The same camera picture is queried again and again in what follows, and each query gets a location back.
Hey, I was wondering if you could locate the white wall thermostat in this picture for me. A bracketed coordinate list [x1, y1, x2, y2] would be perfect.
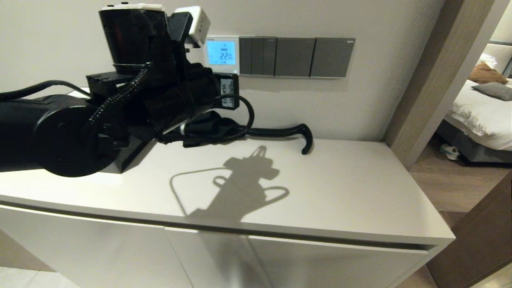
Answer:
[204, 36, 240, 75]

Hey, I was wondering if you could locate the black folded umbrella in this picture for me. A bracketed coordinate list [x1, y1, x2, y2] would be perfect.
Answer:
[160, 111, 313, 155]

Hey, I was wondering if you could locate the black tissue box white top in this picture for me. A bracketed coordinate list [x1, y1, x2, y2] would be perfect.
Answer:
[68, 87, 157, 174]

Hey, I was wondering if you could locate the white cabinet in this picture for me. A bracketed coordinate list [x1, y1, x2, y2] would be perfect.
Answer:
[0, 136, 456, 288]

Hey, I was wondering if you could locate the narrow white cabinet door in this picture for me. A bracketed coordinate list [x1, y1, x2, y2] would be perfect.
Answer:
[0, 205, 194, 288]

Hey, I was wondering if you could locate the wide white cabinet door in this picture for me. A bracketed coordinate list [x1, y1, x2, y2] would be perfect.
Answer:
[165, 226, 427, 288]

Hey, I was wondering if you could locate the shoe on floor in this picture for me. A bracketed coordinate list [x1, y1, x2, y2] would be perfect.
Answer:
[440, 144, 460, 161]

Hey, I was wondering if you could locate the bed with white duvet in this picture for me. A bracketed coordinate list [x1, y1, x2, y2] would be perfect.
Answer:
[435, 79, 512, 165]

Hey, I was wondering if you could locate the brown pillow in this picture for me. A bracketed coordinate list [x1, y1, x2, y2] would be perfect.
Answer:
[468, 63, 508, 86]

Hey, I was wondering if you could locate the white pillow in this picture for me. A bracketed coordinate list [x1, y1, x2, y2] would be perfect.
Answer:
[477, 54, 498, 71]

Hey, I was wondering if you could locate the checkered pillow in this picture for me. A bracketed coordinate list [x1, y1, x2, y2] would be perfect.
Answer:
[471, 83, 512, 102]

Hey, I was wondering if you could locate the dark wooden door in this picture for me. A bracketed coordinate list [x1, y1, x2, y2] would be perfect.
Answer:
[425, 170, 512, 288]

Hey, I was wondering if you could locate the looped black gripper cable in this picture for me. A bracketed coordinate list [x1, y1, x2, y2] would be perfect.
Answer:
[182, 94, 255, 140]

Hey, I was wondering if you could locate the grey triple wall switch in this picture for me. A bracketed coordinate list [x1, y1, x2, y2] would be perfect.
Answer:
[240, 37, 277, 77]

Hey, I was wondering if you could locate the plain grey wall switch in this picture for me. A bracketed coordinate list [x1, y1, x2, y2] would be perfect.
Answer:
[275, 38, 316, 78]

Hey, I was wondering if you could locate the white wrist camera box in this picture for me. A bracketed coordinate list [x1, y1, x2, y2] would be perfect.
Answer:
[168, 6, 212, 49]

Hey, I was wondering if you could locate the grey wall switch with logo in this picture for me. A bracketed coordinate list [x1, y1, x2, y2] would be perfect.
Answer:
[310, 38, 355, 79]

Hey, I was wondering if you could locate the long black arm cable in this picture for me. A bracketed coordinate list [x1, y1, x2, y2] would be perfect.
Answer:
[0, 80, 92, 101]

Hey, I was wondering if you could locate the wooden door frame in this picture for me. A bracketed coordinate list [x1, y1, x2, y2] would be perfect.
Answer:
[382, 0, 510, 168]

